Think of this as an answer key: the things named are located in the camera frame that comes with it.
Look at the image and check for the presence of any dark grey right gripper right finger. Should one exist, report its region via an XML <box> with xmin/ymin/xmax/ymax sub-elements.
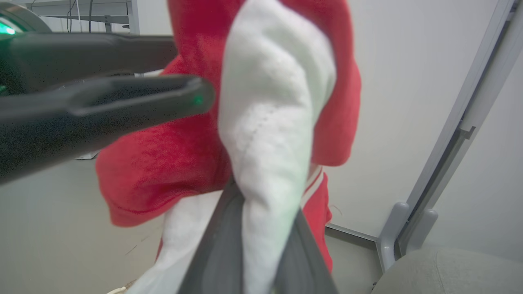
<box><xmin>274</xmin><ymin>208</ymin><xmax>340</xmax><ymax>294</ymax></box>

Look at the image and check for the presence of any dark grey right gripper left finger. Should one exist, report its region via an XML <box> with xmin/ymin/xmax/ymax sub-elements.
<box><xmin>178</xmin><ymin>180</ymin><xmax>246</xmax><ymax>294</ymax></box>

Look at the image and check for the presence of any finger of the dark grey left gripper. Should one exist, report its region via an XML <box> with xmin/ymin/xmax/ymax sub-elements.
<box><xmin>0</xmin><ymin>76</ymin><xmax>215</xmax><ymax>184</ymax></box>
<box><xmin>0</xmin><ymin>33</ymin><xmax>177</xmax><ymax>98</ymax></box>

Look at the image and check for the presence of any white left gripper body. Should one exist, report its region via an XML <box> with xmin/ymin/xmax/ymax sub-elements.
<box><xmin>0</xmin><ymin>2</ymin><xmax>51</xmax><ymax>35</ymax></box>

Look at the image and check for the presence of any red white striped garment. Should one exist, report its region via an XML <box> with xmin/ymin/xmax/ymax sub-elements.
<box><xmin>96</xmin><ymin>0</ymin><xmax>362</xmax><ymax>294</ymax></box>

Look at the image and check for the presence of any grey fabric sofa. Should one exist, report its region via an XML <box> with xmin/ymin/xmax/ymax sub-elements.
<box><xmin>372</xmin><ymin>245</ymin><xmax>523</xmax><ymax>294</ymax></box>

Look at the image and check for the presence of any narrow white partition panel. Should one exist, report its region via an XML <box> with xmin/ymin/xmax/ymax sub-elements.
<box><xmin>429</xmin><ymin>53</ymin><xmax>523</xmax><ymax>262</ymax></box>

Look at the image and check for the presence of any grey metal desk frame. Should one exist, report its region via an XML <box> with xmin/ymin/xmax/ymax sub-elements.
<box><xmin>25</xmin><ymin>0</ymin><xmax>139</xmax><ymax>33</ymax></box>

